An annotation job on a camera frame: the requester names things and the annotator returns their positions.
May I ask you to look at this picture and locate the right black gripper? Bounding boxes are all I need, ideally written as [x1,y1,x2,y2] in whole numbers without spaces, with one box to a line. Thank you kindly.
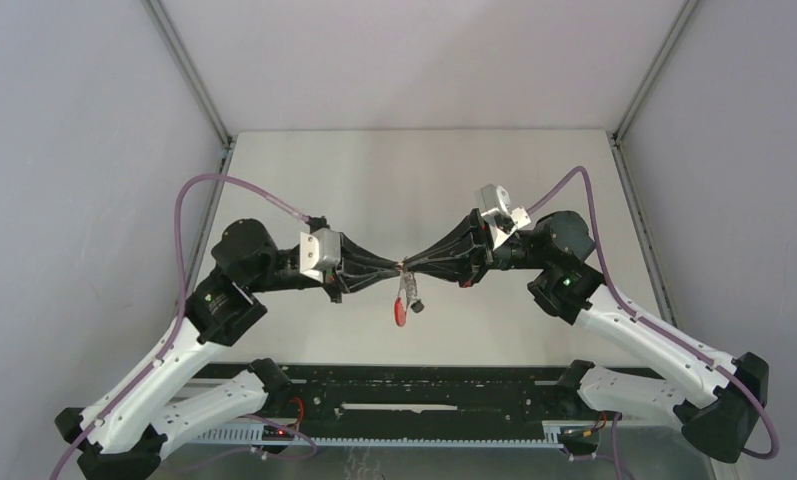
[402,210,551,290]

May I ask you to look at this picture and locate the red handled keyring holder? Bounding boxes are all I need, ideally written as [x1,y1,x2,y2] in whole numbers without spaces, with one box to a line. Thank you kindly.
[393,264,420,328]

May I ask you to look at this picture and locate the black tagged key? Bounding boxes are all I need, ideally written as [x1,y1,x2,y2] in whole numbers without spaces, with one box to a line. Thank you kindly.
[410,300,425,313]

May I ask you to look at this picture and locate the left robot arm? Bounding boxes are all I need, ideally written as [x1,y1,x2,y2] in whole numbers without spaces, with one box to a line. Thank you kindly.
[55,218,400,479]

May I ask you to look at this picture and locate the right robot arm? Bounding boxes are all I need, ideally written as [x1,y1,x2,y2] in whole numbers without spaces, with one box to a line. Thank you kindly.
[403,211,769,463]

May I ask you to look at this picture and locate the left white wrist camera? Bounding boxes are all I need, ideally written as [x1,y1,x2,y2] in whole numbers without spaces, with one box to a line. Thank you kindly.
[299,228,342,283]

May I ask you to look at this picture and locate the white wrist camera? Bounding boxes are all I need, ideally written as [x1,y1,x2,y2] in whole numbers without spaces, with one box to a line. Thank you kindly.
[299,228,342,283]
[475,184,531,250]

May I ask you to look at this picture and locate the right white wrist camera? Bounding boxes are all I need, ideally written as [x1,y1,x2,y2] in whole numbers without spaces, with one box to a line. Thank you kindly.
[475,184,531,250]

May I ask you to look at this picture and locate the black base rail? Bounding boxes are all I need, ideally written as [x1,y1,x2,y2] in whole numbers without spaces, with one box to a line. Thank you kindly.
[185,361,611,442]

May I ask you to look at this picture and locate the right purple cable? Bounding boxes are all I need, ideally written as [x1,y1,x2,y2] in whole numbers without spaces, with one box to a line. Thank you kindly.
[527,165,781,461]

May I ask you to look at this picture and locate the purple cable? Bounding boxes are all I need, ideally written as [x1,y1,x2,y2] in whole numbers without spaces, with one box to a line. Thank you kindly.
[527,165,781,461]
[48,173,330,480]

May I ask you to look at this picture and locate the white slotted cable duct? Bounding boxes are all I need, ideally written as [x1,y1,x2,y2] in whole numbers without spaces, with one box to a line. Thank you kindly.
[188,422,576,449]

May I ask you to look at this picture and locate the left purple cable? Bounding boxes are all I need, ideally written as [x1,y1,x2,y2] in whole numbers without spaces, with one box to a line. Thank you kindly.
[48,173,330,480]

